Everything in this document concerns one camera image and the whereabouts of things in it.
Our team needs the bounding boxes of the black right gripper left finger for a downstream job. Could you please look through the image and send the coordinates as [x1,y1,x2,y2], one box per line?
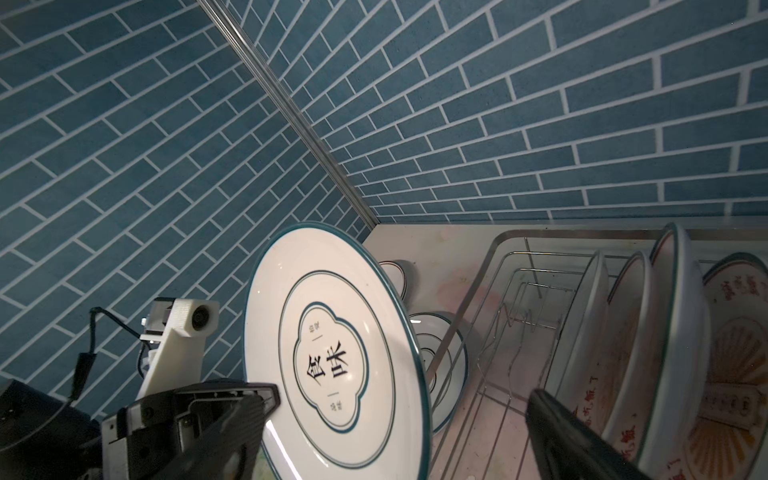
[152,395,266,480]

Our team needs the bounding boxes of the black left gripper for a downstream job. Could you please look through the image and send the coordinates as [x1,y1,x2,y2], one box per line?
[101,380,281,479]

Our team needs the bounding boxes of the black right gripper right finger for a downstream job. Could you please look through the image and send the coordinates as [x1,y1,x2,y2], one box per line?
[525,389,648,480]

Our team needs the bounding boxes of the white plate green flower emblem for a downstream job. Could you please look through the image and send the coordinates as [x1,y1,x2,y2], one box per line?
[410,313,468,434]

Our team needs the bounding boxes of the white plate red chinese characters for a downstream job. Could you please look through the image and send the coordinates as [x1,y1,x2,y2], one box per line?
[379,261,408,300]

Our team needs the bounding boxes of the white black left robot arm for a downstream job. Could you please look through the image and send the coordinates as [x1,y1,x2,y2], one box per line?
[1,379,280,479]

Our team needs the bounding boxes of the white plate orange sunburst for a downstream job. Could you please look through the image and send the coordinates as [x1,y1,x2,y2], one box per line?
[572,251,649,435]

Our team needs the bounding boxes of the steel wire dish rack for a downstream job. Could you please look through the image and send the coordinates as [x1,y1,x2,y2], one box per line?
[427,227,768,480]

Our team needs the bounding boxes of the aluminium corner post left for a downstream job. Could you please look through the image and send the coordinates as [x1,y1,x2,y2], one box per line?
[198,0,379,230]

